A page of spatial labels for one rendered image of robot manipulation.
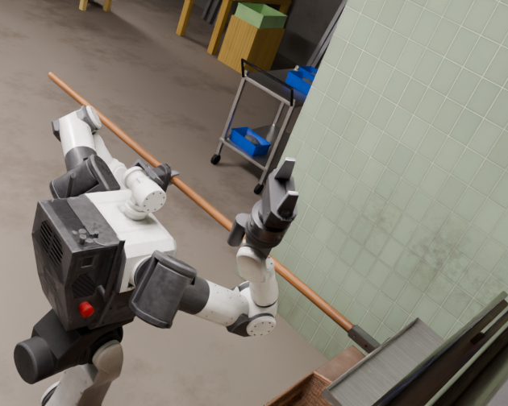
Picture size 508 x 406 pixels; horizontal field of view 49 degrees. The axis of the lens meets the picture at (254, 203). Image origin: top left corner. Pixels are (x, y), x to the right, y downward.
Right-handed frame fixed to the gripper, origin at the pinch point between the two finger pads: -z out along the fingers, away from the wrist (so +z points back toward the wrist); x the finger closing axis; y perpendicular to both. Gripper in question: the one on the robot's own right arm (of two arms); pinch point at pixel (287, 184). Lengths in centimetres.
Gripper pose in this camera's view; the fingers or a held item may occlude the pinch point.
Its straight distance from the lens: 110.8
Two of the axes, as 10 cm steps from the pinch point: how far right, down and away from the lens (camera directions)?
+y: 9.7, 1.2, 2.3
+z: -2.5, 5.6, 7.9
